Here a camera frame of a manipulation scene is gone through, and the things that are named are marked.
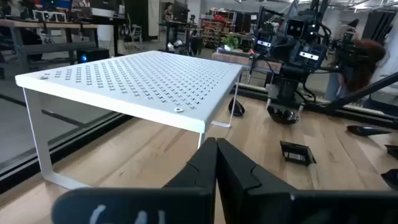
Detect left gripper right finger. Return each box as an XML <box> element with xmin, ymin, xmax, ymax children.
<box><xmin>216</xmin><ymin>138</ymin><xmax>398</xmax><ymax>224</ymax></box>

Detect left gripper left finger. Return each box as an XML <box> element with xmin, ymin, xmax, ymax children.
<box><xmin>51</xmin><ymin>137</ymin><xmax>218</xmax><ymax>224</ymax></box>

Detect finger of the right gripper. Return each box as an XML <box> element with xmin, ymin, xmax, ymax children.
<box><xmin>267</xmin><ymin>73</ymin><xmax>289</xmax><ymax>106</ymax></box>
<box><xmin>287</xmin><ymin>73</ymin><xmax>304</xmax><ymax>108</ymax></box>

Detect black wavy leaf plate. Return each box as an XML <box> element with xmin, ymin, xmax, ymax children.
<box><xmin>266</xmin><ymin>104</ymin><xmax>301</xmax><ymax>125</ymax></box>
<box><xmin>380</xmin><ymin>169</ymin><xmax>398</xmax><ymax>191</ymax></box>

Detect wooden side table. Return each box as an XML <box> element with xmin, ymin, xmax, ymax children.
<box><xmin>212</xmin><ymin>49</ymin><xmax>282</xmax><ymax>74</ymax></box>

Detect person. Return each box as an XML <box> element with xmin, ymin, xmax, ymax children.
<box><xmin>163</xmin><ymin>2</ymin><xmax>175</xmax><ymax>22</ymax></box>
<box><xmin>325</xmin><ymin>26</ymin><xmax>388</xmax><ymax>102</ymax></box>

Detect small plant in white pot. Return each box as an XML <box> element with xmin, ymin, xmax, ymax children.
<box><xmin>221</xmin><ymin>33</ymin><xmax>240</xmax><ymax>52</ymax></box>

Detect black teardrop plate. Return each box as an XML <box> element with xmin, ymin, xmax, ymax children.
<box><xmin>346</xmin><ymin>124</ymin><xmax>392</xmax><ymax>137</ymax></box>

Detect storage rack with red items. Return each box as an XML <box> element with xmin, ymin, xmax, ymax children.
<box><xmin>200</xmin><ymin>9</ymin><xmax>237</xmax><ymax>49</ymax></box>

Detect black office desk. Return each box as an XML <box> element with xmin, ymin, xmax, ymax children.
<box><xmin>158</xmin><ymin>20</ymin><xmax>205</xmax><ymax>57</ymax></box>

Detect white perforated shelf riser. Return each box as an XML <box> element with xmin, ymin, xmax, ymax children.
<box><xmin>14</xmin><ymin>50</ymin><xmax>244</xmax><ymax>191</ymax></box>

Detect black computer tower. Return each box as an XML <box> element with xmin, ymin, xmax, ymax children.
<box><xmin>76</xmin><ymin>47</ymin><xmax>110</xmax><ymax>65</ymax></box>

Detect wooden workbench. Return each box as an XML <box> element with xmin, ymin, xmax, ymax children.
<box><xmin>0</xmin><ymin>18</ymin><xmax>100</xmax><ymax>72</ymax></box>

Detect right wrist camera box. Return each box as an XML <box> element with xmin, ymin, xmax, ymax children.
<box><xmin>285</xmin><ymin>16</ymin><xmax>308</xmax><ymax>39</ymax></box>

